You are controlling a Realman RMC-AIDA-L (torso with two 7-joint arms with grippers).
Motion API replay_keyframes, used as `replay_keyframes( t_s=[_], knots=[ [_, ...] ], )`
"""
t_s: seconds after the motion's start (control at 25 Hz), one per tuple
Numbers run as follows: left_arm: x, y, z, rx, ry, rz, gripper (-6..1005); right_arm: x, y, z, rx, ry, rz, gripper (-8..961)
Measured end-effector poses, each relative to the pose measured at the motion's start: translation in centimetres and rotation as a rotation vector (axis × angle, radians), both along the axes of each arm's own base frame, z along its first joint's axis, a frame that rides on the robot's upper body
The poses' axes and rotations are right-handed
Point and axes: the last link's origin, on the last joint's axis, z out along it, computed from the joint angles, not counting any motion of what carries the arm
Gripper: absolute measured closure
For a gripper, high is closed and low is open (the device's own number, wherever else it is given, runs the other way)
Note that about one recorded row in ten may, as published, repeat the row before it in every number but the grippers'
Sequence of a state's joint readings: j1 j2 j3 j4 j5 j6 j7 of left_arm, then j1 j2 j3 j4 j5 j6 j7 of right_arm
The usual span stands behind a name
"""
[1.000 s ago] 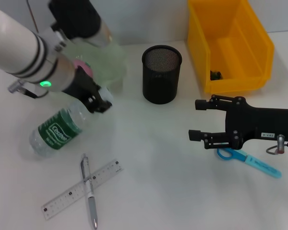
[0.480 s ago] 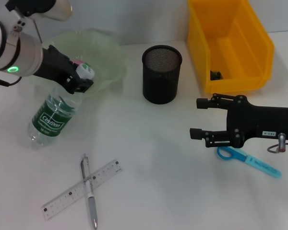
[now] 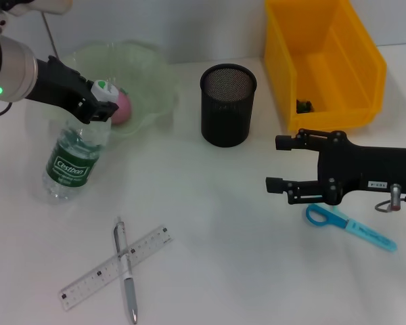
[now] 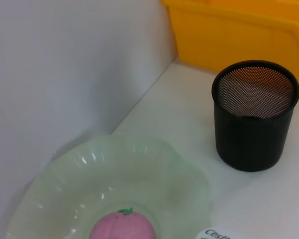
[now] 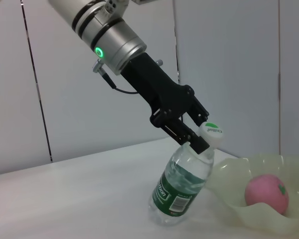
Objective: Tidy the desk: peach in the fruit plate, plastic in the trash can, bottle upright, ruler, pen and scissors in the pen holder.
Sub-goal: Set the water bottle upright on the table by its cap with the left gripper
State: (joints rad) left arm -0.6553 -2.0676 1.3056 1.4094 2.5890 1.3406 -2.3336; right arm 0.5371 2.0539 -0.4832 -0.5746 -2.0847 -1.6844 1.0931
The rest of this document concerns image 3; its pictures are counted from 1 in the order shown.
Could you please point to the left wrist camera housing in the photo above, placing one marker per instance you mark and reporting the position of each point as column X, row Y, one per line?
column 37, row 5

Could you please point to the transparent plastic ruler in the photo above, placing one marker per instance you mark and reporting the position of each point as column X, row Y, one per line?
column 84, row 282

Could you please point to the green plastic wrapper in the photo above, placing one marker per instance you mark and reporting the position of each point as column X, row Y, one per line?
column 304, row 106

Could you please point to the grey white ballpoint pen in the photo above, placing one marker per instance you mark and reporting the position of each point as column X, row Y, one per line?
column 130, row 287

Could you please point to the clear green-label water bottle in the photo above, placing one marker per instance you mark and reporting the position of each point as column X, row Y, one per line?
column 71, row 166

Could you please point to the green glass fruit bowl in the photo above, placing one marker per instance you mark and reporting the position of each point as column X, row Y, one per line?
column 145, row 78

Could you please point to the blue sheathed scissors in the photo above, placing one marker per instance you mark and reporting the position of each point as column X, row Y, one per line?
column 368, row 233

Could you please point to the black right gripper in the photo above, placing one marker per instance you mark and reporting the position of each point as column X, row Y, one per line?
column 368, row 166

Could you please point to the pink peach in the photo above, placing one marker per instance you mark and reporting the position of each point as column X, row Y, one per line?
column 123, row 110

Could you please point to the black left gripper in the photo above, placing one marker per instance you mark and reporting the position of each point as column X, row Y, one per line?
column 57, row 88

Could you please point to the yellow plastic bin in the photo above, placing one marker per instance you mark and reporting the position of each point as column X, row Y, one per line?
column 341, row 74

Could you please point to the black mesh pen holder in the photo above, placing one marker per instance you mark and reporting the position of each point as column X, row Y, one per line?
column 226, row 118

